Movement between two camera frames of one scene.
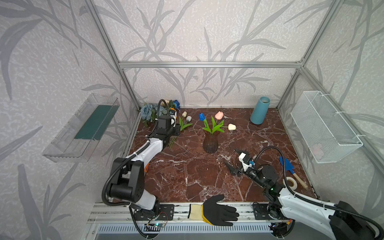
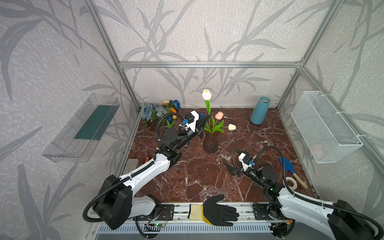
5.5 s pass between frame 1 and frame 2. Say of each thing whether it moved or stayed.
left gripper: moved
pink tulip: stayed
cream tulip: stayed
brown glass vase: stayed
